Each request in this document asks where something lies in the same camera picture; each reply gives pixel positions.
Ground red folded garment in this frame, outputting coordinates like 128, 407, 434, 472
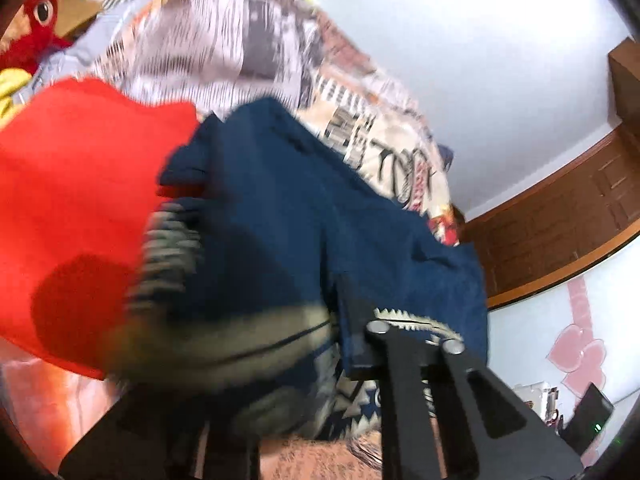
1, 78, 198, 378

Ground red plush toy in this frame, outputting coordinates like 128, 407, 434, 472
1, 0, 72, 75

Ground newspaper print bed sheet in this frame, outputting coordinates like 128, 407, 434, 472
13, 0, 458, 245

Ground black device green light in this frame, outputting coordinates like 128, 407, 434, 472
559, 382, 614, 455

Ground brown wooden wardrobe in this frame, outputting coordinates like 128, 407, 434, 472
608, 38, 640, 139

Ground navy patterned shirt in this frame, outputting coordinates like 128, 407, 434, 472
109, 99, 488, 441

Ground yellow printed garment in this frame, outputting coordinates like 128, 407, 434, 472
0, 68, 32, 128

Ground brown wooden door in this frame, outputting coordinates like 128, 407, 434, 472
461, 125, 639, 309

